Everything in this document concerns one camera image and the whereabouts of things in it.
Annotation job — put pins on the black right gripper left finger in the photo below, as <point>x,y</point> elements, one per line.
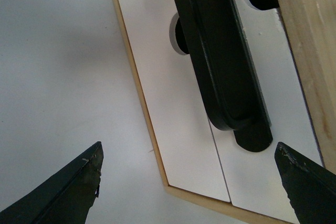
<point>65,197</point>

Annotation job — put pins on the wooden drawer cabinet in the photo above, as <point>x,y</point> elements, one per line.
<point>310,29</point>

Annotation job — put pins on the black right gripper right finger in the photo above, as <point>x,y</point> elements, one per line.
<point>309,187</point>

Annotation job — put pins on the black drawer handle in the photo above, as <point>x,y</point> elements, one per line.
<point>224,70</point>

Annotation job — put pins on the white drawer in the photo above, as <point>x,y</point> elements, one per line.
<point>253,179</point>
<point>181,127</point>

